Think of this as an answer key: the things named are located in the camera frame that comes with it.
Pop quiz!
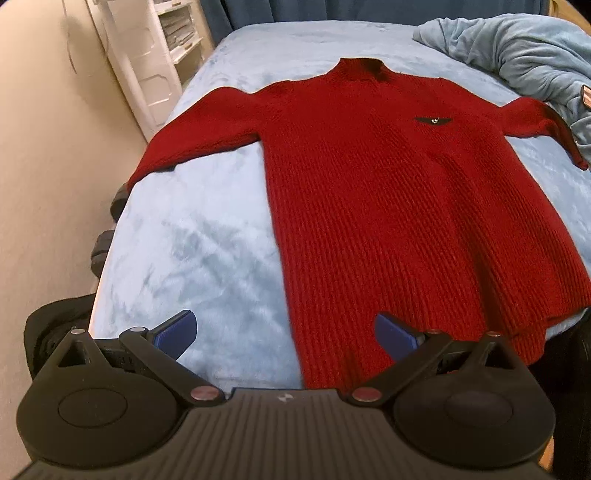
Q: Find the grey-blue fleece blanket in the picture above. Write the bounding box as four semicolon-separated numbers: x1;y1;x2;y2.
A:
413;14;590;161

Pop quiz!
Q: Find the black dumbbell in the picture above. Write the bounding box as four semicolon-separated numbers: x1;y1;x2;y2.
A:
90;184;129;279

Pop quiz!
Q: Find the dark blue curtain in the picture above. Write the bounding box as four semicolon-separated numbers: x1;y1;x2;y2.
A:
200;0;549;44

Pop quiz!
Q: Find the black backpack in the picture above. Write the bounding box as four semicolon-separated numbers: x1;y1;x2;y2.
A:
23;293;96;379

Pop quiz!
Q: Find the white shelf unit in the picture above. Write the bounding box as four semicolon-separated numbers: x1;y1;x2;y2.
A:
153;0;214;90

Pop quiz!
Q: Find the red knit sweater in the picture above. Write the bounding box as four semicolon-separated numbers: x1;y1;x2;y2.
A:
130;58;590;391

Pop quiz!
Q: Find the fan power cord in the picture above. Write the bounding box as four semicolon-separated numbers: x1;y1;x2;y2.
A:
62;4;82;75

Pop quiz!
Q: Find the smartphone on blanket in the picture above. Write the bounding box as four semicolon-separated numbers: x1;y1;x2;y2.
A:
580;85;591;110

